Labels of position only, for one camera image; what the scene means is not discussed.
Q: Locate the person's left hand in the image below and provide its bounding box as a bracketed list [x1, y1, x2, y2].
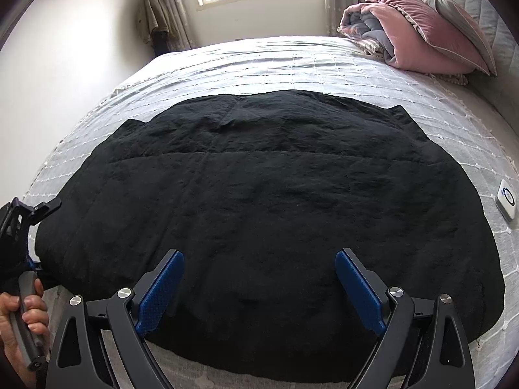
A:
[0, 277, 50, 373]

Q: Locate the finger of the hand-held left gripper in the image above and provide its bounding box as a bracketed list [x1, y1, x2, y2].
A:
[22, 197, 63, 228]

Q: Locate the hanging grey-brown garment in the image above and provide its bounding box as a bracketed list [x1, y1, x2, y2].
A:
[136, 0, 171, 44]

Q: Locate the black long coat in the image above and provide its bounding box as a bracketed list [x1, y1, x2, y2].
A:
[34, 89, 506, 385]

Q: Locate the small white device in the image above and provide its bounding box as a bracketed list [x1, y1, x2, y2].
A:
[495, 179, 519, 223]

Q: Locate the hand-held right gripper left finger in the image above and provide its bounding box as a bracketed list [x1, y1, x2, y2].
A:
[45, 249, 185, 389]

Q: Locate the grey and pink pillow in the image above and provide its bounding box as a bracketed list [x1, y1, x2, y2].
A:
[388, 0, 498, 76]

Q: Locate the bed with grey quilted cover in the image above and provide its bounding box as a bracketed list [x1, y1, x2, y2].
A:
[22, 34, 519, 389]

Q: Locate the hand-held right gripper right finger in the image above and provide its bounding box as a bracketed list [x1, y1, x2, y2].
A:
[335, 248, 475, 389]

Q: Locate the grey quilted headboard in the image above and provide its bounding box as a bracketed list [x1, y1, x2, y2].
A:
[446, 0, 519, 94]

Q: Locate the pink folded quilt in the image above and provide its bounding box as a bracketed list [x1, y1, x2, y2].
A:
[338, 0, 491, 76]

